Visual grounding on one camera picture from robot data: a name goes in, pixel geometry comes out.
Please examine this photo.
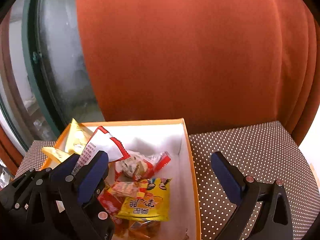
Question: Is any large yellow chip bag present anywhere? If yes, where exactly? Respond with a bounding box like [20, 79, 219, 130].
[41, 119, 93, 169]

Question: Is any small burger gummy packet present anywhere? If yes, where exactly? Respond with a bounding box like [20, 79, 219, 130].
[107, 181, 140, 198]

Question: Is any white red snack bag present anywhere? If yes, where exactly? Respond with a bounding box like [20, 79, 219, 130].
[71, 126, 130, 176]

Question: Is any clear orange candy packet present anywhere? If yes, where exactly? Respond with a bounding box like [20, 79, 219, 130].
[113, 219, 161, 239]

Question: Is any yellow cartoon snack packet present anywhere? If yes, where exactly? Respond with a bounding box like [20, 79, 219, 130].
[116, 178, 171, 222]

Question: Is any brown polka dot tablecloth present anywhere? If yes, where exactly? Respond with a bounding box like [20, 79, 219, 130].
[15, 120, 317, 240]

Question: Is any red clear snack packet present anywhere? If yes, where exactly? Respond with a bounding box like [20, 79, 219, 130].
[114, 151, 171, 181]

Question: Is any green framed glass door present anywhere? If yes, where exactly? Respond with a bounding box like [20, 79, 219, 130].
[1, 0, 104, 154]

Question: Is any orange cardboard box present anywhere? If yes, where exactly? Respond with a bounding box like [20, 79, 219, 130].
[39, 117, 202, 240]

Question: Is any orange red curtain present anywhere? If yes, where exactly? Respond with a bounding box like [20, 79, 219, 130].
[76, 0, 319, 144]

